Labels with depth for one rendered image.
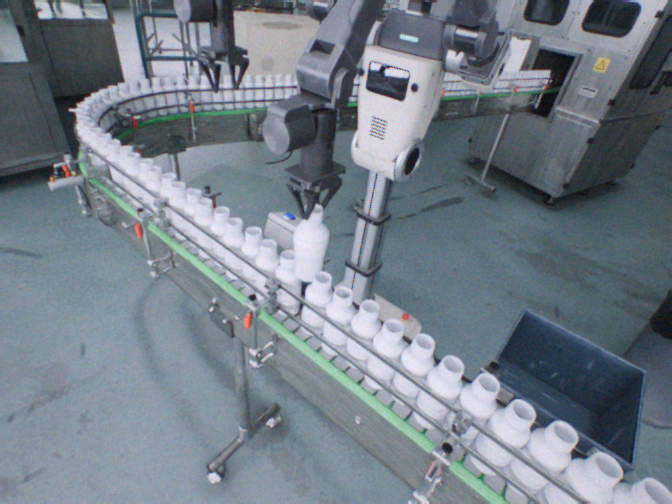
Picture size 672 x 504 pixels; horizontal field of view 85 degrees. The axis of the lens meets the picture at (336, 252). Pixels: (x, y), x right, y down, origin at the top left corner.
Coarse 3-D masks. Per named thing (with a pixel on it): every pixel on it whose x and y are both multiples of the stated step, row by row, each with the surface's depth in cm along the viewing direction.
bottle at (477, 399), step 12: (468, 384) 64; (480, 384) 63; (492, 384) 61; (468, 396) 61; (480, 396) 60; (492, 396) 59; (468, 408) 61; (480, 408) 60; (492, 408) 61; (444, 420) 69; (480, 420) 61; (468, 432) 64; (468, 444) 66
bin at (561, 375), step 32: (544, 320) 105; (512, 352) 116; (544, 352) 109; (576, 352) 103; (608, 352) 97; (512, 384) 112; (544, 384) 113; (576, 384) 107; (608, 384) 101; (640, 384) 91; (544, 416) 82; (576, 416) 105; (608, 416) 99; (640, 416) 83; (608, 448) 88
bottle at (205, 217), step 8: (200, 200) 94; (208, 200) 95; (200, 208) 93; (208, 208) 93; (200, 216) 94; (208, 216) 94; (200, 224) 94; (208, 224) 94; (200, 232) 96; (200, 240) 97; (208, 240) 97; (208, 248) 98; (208, 256) 100
